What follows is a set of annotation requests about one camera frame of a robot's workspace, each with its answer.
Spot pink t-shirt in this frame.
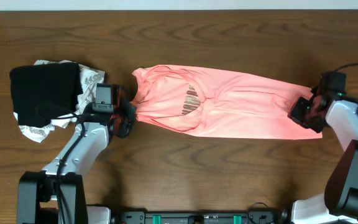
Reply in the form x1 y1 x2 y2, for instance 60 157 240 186
132 65 322 140

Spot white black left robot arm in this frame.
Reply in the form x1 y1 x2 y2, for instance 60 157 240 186
16 84 136 223

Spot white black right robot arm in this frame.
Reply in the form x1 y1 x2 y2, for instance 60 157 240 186
289 87 358 223

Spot white leaf-patterned garment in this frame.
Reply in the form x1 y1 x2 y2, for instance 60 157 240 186
19 64 105 143

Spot black folded garment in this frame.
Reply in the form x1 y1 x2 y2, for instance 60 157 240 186
9 62 83 128

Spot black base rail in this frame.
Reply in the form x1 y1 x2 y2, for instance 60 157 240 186
110 208 290 224

